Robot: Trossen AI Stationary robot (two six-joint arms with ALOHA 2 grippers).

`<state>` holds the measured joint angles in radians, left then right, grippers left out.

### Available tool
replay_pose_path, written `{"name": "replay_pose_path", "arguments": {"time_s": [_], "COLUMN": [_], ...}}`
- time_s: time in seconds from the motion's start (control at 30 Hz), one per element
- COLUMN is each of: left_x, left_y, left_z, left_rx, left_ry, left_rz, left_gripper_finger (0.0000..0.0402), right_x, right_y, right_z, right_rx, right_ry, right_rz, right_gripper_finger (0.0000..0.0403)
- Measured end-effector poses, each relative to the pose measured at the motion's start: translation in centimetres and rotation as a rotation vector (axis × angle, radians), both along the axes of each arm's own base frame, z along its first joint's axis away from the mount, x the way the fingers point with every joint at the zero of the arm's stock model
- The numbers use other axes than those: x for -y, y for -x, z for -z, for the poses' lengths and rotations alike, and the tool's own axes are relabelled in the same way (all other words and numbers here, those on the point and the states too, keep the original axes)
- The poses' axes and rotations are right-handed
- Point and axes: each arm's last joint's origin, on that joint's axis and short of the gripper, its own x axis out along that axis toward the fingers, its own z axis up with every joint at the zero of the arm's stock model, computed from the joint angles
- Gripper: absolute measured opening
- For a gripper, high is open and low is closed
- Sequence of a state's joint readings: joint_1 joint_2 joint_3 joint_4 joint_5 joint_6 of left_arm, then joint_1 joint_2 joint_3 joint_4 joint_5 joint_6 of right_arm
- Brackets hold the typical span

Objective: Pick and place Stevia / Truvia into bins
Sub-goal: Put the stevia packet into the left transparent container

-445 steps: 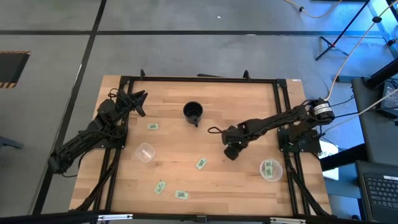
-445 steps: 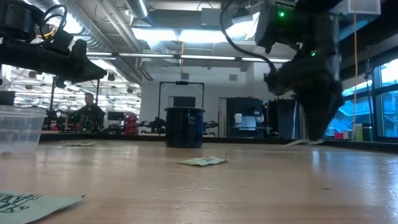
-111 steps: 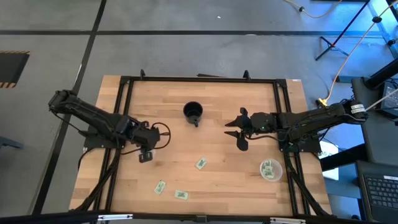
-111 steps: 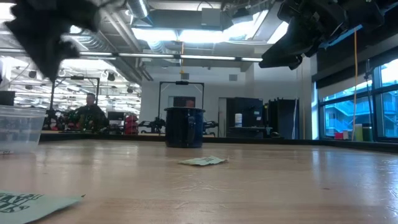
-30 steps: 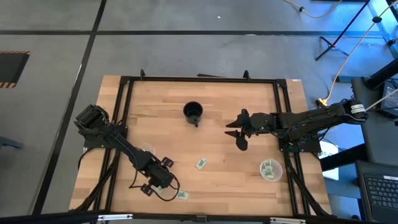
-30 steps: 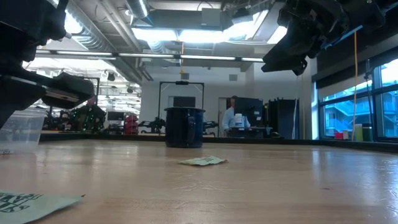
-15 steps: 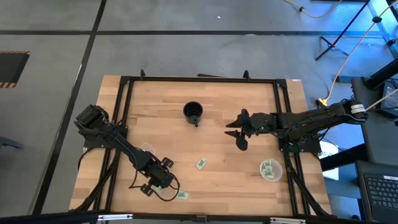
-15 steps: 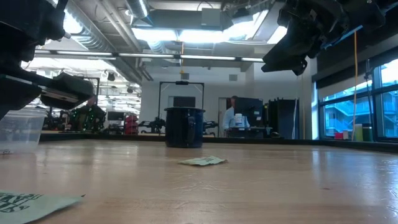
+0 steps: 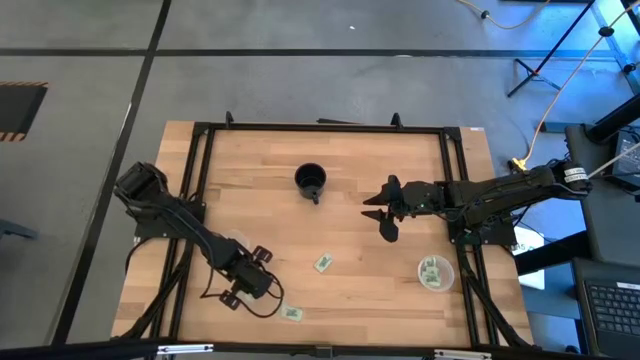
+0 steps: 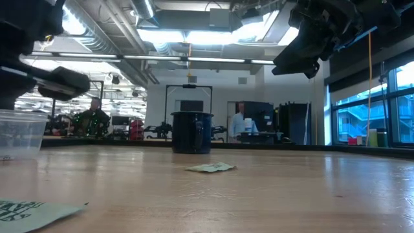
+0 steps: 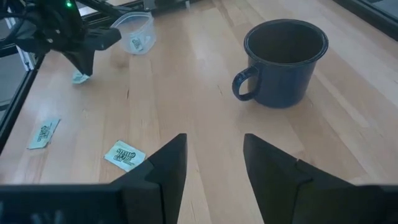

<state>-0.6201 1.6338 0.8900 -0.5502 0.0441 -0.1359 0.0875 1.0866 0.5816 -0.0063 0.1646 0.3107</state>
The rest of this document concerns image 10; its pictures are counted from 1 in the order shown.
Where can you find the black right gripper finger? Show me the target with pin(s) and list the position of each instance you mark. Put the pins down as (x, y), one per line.
(313, 70)
(300, 55)

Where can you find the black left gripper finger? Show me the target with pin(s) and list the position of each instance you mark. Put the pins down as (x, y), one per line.
(16, 87)
(71, 79)

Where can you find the background black robot arm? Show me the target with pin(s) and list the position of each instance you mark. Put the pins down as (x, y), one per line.
(219, 131)
(160, 131)

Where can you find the seated person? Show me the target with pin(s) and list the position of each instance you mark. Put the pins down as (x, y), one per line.
(93, 121)

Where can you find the clear plastic container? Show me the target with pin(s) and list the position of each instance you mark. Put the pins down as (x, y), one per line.
(19, 136)

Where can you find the black curtain partition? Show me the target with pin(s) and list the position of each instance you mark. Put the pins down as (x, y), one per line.
(294, 123)

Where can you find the black computer monitor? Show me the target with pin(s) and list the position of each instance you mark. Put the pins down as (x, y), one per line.
(120, 120)

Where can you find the black partition panel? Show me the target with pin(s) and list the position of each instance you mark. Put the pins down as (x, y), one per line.
(263, 113)

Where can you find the black tripod pole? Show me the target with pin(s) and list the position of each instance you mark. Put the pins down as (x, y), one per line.
(383, 97)

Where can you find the red cup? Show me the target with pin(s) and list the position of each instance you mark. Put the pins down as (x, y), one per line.
(352, 141)

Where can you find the black standing desk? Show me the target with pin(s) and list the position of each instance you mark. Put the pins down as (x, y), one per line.
(262, 133)

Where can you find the red tool cart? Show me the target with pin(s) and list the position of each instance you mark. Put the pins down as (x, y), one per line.
(136, 127)

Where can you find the white cup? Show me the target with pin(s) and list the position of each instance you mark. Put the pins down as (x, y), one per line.
(359, 140)

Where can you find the white canister blue label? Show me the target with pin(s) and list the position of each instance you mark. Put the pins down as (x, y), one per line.
(248, 125)

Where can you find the yellow-green canister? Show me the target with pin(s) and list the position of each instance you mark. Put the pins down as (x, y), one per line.
(372, 137)

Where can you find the standing person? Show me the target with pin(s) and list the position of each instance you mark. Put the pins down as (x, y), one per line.
(237, 124)

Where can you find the dark green canister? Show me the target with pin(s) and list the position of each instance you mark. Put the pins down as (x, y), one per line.
(382, 137)

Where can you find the long ceiling light bar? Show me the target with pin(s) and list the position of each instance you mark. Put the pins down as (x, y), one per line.
(184, 58)

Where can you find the black enamel mug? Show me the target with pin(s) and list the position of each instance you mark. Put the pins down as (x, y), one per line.
(187, 132)

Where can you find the black table edge rail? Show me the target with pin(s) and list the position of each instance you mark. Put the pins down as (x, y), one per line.
(291, 146)

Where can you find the silver ventilation duct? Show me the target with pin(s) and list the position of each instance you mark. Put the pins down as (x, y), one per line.
(142, 8)

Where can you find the black camera frame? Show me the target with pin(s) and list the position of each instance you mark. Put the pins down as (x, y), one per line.
(189, 86)

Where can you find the black wall screen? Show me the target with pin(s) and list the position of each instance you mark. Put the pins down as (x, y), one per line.
(191, 105)

